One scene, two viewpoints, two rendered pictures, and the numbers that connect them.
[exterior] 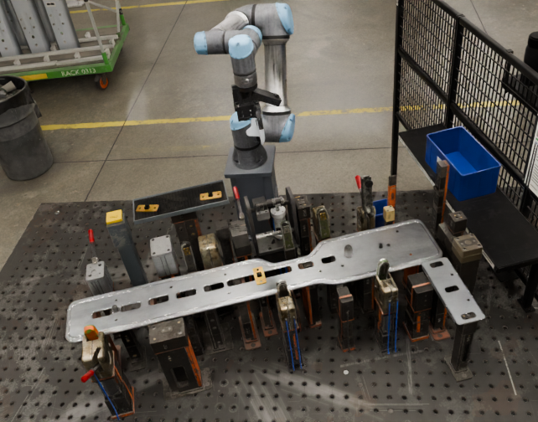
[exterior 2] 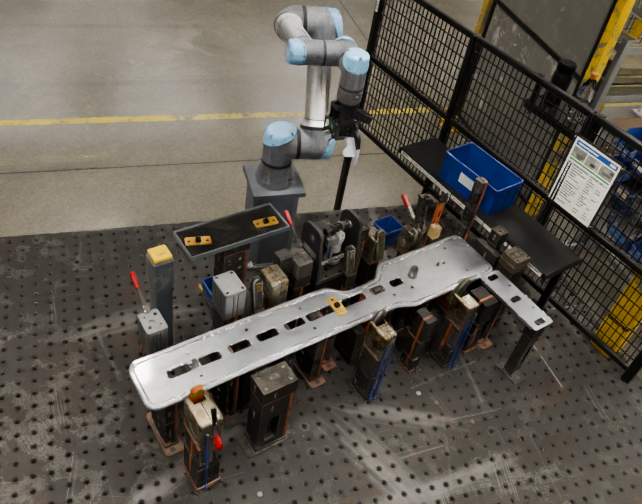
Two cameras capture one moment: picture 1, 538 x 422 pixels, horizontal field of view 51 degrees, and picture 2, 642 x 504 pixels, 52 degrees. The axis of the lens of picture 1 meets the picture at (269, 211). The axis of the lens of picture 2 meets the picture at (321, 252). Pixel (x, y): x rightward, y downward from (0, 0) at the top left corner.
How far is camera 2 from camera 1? 1.05 m
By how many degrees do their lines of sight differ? 26
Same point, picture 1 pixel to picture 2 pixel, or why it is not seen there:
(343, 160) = not seen: hidden behind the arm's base
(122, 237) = (167, 277)
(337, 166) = not seen: hidden behind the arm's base
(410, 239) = (459, 255)
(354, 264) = (422, 284)
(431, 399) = (500, 404)
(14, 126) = not seen: outside the picture
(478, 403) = (537, 399)
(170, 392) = (251, 448)
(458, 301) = (526, 309)
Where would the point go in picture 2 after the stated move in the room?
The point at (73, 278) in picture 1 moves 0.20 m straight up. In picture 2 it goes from (54, 336) to (46, 298)
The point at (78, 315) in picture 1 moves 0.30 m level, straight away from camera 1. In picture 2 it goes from (149, 377) to (78, 325)
